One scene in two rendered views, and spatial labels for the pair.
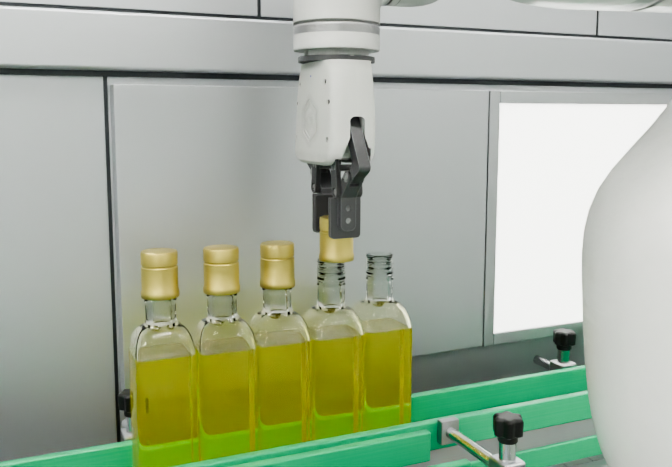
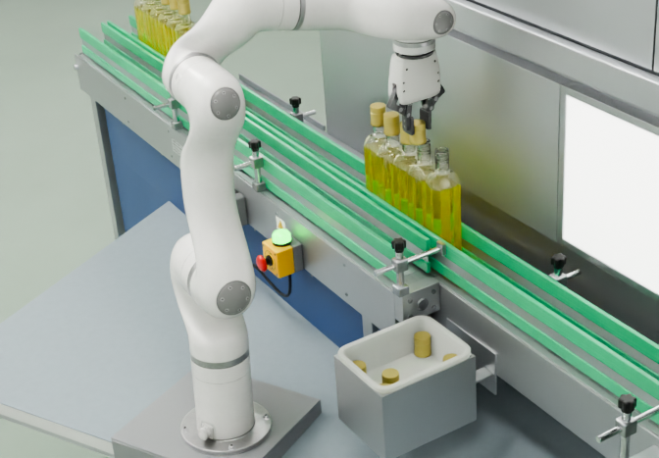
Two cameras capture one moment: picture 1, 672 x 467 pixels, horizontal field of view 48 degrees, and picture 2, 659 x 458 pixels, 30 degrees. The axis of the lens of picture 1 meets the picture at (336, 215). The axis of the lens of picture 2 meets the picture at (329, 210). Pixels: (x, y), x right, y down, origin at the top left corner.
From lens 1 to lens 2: 2.46 m
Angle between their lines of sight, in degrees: 81
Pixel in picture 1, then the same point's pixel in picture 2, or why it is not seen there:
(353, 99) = (393, 75)
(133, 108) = not seen: hidden behind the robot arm
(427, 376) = (544, 242)
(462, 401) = (493, 252)
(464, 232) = (546, 166)
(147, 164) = not seen: hidden behind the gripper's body
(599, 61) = (635, 91)
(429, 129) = (529, 94)
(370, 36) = (403, 49)
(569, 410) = (494, 283)
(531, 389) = (526, 273)
